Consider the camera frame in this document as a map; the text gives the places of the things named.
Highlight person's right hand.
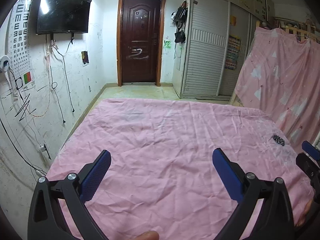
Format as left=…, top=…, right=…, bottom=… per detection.
left=295, top=200, right=313, bottom=228

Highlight white louvered wardrobe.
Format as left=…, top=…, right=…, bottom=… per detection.
left=172, top=0, right=274, bottom=100

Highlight colourful wall chart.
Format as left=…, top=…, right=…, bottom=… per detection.
left=225, top=35, right=241, bottom=70

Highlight white metal chair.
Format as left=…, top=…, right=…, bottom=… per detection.
left=315, top=132, right=320, bottom=150

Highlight eye chart poster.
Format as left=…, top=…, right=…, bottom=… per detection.
left=8, top=0, right=33, bottom=89

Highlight black hanging bags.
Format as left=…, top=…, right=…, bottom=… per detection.
left=171, top=0, right=188, bottom=43

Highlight pink patterned curtain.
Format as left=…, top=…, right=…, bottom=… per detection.
left=234, top=28, right=319, bottom=152

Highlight wall-mounted black television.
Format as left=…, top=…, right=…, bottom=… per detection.
left=36, top=0, right=92, bottom=35

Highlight pink bed sheet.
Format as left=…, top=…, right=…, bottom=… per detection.
left=48, top=99, right=313, bottom=239

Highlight person's left hand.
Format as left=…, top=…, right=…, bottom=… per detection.
left=133, top=230, right=159, bottom=240

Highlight dark brown wooden door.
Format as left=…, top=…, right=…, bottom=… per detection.
left=117, top=0, right=166, bottom=86

